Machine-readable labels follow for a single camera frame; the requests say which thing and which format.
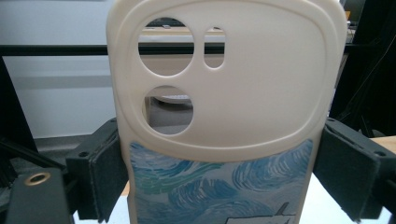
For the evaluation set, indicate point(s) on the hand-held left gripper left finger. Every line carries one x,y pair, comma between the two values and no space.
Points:
106,174

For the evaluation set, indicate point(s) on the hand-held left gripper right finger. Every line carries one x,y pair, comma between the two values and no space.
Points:
348,168

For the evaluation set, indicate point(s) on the cream painted phone case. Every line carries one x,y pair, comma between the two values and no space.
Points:
264,93

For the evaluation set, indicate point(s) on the black frame strut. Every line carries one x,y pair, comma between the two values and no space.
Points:
12,109

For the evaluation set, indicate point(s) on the black horizontal frame bar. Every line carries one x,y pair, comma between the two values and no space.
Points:
46,49

